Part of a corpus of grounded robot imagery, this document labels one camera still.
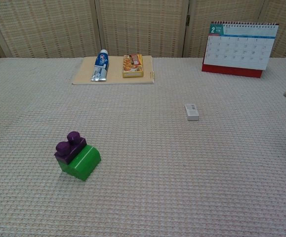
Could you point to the green cylinder block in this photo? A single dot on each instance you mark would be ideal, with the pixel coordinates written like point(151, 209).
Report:
point(86, 164)

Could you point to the purple building block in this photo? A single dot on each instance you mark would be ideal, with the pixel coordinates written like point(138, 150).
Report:
point(68, 150)

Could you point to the red desk calendar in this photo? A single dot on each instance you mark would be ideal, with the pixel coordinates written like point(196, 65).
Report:
point(239, 49)

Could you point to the small white eraser box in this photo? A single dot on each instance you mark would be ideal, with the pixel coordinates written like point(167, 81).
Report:
point(191, 112)

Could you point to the beige woven tablecloth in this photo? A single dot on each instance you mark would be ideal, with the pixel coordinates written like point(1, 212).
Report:
point(157, 160)

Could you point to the yellow curry box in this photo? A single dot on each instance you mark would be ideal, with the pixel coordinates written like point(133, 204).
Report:
point(133, 65)

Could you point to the woven folding screen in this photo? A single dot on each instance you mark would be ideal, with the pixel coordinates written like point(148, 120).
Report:
point(142, 27)

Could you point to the light wooden board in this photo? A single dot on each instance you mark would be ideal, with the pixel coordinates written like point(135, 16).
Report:
point(115, 74)

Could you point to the blue white toothpaste tube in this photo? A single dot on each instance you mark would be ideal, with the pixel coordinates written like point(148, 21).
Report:
point(100, 64)

